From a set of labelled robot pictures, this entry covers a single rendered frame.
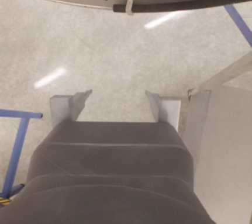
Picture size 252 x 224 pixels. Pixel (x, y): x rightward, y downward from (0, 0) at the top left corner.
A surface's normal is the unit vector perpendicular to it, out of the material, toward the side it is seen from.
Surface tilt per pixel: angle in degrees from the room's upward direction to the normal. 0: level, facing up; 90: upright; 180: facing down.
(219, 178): 0
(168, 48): 0
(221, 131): 0
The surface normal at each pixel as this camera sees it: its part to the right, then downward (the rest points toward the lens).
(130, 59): -0.10, -0.14
